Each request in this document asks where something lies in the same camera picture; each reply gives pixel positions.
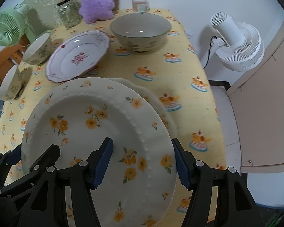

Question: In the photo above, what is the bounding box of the beaded yellow flower plate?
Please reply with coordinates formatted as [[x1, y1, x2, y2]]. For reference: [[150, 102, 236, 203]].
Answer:
[[21, 77, 176, 226]]

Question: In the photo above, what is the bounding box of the scalloped yellow flower plate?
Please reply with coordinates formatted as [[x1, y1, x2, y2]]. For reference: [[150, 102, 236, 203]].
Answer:
[[110, 79, 178, 138]]

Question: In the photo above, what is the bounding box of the red pattern white plate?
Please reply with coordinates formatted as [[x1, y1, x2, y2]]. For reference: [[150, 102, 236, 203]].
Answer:
[[45, 31, 110, 83]]

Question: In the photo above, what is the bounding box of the large floral ceramic bowl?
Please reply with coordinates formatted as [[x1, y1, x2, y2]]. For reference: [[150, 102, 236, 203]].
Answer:
[[110, 13, 171, 52]]

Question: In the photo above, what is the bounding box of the orange wooden chair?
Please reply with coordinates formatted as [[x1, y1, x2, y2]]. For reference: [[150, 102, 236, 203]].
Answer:
[[0, 45, 23, 85]]

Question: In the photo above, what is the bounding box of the beige door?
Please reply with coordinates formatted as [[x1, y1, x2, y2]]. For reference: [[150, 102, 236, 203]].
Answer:
[[226, 16, 284, 174]]

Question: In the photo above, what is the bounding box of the green desk fan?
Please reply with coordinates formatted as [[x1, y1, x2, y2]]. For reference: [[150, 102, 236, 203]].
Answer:
[[0, 4, 53, 47]]

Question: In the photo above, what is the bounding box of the yellow patterned tablecloth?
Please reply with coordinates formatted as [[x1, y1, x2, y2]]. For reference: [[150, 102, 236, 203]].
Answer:
[[0, 10, 226, 226]]

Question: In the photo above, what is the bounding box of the glass jar black lid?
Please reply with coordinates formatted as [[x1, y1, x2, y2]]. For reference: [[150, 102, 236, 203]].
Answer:
[[57, 0, 81, 29]]

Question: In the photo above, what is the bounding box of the white standing fan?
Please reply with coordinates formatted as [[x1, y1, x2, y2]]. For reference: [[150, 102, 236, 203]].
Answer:
[[209, 12, 265, 72]]

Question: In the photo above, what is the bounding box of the purple plush toy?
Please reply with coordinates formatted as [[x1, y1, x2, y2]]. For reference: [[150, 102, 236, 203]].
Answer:
[[79, 0, 115, 24]]

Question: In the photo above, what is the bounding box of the cotton swab container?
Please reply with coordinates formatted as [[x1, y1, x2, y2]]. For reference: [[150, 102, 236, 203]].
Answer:
[[131, 0, 149, 13]]

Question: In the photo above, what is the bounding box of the black fan cable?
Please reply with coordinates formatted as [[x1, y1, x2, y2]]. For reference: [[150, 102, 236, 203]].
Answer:
[[203, 35, 219, 70]]

